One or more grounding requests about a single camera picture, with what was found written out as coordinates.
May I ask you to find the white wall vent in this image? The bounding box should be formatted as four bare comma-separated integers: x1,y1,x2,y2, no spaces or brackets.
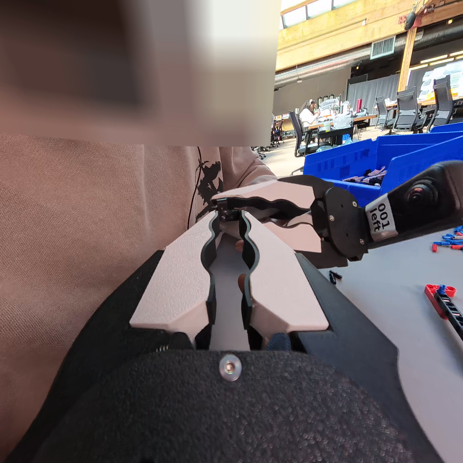
370,36,396,60

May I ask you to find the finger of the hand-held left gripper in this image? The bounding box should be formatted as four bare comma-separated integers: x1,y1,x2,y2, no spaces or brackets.
248,211,322,254
211,180,318,215

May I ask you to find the black office chair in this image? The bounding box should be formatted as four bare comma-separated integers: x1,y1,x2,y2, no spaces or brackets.
289,110,319,158
374,96,394,131
392,87,422,135
429,75,457,132

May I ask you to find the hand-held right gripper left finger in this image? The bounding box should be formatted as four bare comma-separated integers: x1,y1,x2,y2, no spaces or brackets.
129,211,220,351

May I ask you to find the person's left forearm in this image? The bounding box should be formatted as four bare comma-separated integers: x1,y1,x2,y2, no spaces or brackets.
217,146,279,197

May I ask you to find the pile of blue lego pins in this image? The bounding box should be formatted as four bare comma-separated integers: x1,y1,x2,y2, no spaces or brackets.
431,225,463,252

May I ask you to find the small black lego connector assembly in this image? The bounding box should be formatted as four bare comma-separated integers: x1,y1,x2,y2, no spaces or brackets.
216,200,242,222

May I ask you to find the pile of pale lego parts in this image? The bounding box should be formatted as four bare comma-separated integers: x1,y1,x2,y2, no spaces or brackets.
342,166,388,187

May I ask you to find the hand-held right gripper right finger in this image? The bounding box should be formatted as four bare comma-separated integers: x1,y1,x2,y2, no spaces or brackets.
237,211,331,351

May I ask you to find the black lego beam assembly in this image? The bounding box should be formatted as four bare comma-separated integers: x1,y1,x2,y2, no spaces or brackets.
424,284,463,341

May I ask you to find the thin black cable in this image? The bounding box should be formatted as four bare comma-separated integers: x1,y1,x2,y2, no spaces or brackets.
187,146,202,230

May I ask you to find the long wooden table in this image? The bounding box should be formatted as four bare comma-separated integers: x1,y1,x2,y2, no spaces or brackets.
307,114,378,143

